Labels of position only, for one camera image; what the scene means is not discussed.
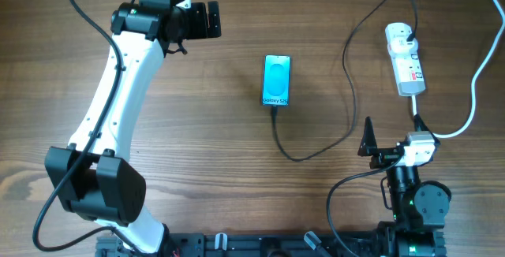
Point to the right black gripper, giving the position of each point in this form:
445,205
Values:
388,156

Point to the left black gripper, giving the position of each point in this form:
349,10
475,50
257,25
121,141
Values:
200,30

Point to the white power strip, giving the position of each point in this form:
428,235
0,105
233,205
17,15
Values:
409,77

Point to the teal screen Galaxy smartphone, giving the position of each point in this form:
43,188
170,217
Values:
276,84

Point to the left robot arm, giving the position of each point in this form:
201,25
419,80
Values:
92,176

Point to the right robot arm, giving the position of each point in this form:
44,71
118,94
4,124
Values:
419,207

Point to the white USB charger plug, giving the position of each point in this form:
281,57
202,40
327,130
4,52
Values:
401,46

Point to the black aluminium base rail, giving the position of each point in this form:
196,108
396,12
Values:
362,244

